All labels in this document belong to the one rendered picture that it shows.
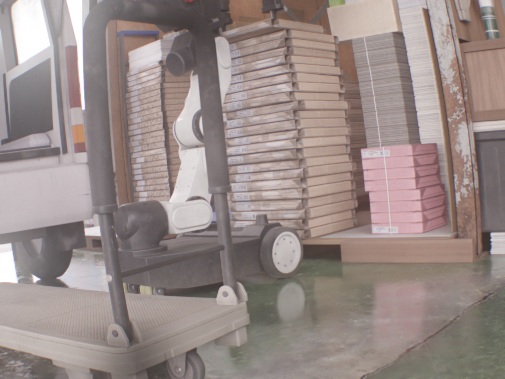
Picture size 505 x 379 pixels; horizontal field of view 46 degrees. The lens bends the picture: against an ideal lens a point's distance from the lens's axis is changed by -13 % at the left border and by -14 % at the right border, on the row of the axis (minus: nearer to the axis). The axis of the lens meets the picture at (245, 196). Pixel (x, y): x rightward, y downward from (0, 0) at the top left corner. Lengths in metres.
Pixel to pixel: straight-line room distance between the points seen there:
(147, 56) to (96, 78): 4.06
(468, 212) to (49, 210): 1.67
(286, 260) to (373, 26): 1.32
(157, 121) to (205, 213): 2.38
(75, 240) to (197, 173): 0.68
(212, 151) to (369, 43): 2.14
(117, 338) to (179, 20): 0.57
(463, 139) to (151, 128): 2.94
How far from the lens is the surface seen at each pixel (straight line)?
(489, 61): 2.56
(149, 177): 5.01
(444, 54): 2.57
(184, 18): 1.20
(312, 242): 2.95
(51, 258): 3.02
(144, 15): 1.11
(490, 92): 2.56
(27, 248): 3.30
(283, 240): 2.59
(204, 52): 1.25
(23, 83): 3.31
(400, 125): 3.19
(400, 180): 2.79
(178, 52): 2.64
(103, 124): 0.99
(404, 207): 2.79
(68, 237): 2.90
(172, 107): 4.88
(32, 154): 2.77
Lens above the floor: 0.46
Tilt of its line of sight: 3 degrees down
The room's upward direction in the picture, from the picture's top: 6 degrees counter-clockwise
